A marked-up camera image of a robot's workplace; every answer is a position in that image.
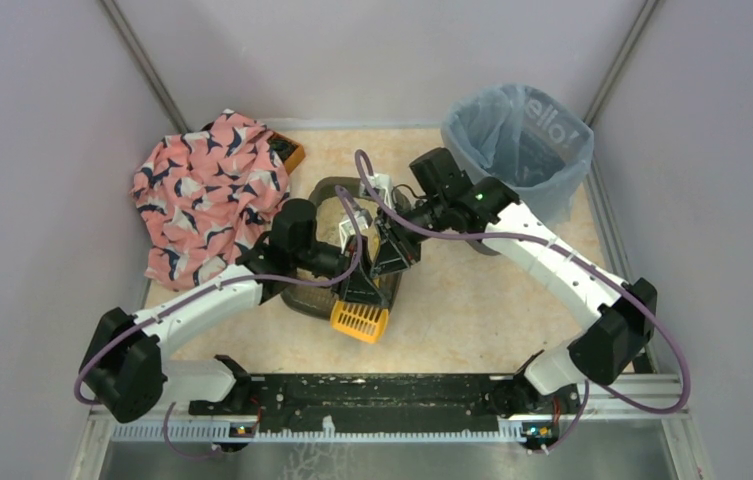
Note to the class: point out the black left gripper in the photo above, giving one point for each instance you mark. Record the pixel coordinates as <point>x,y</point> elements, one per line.
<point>355,266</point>

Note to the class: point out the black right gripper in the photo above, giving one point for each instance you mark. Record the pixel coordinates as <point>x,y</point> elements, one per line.
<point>388,230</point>

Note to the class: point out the yellow litter scoop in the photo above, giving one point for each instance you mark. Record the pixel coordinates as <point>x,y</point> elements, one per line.
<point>365,323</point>

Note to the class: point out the dark translucent litter box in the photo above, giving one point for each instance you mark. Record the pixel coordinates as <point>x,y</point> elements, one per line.
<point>319,302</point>

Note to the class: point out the grey ribbed trash bin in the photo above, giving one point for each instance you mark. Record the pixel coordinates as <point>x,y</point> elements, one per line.
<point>552,205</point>

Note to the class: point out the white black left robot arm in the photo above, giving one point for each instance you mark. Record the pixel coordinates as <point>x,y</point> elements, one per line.
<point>128,367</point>

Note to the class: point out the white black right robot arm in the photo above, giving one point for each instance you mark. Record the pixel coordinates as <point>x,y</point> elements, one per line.
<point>616,317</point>

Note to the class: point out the beige cat litter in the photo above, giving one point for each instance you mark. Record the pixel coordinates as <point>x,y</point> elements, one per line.
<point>330,213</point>

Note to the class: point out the orange box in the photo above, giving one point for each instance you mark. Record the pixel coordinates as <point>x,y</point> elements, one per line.
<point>290,152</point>

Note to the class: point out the light blue bin liner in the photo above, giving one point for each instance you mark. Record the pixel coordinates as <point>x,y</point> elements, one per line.
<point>518,134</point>

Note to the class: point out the pink patterned cloth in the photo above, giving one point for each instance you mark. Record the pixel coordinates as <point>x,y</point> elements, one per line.
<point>205,197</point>

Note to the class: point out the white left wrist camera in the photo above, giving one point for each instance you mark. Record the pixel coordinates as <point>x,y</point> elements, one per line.
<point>360,221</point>

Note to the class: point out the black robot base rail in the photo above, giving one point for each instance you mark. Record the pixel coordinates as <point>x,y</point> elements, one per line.
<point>381,407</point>

